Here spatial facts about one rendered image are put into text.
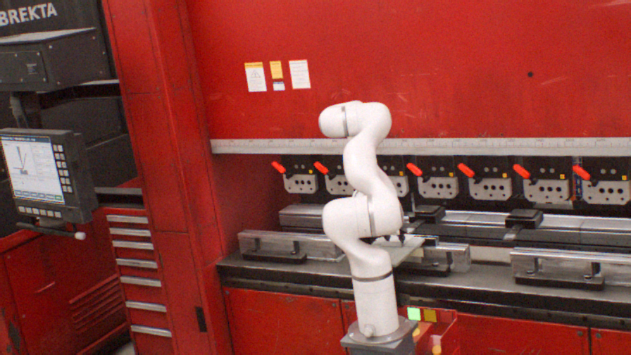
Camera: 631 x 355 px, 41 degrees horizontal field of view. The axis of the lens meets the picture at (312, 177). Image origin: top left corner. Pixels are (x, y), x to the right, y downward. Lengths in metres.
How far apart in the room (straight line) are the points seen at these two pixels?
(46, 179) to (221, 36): 0.89
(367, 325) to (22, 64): 1.68
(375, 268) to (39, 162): 1.53
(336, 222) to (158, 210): 1.40
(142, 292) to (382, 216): 2.29
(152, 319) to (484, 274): 1.96
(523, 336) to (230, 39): 1.60
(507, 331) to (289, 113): 1.17
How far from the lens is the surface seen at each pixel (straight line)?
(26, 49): 3.33
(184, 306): 3.74
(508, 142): 2.97
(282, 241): 3.57
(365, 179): 2.46
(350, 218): 2.37
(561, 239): 3.33
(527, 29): 2.87
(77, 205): 3.30
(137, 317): 4.56
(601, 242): 3.30
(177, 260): 3.66
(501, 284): 3.11
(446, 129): 3.04
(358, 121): 2.63
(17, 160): 3.55
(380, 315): 2.48
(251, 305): 3.65
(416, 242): 3.21
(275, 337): 3.65
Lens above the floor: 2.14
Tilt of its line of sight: 15 degrees down
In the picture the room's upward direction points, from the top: 8 degrees counter-clockwise
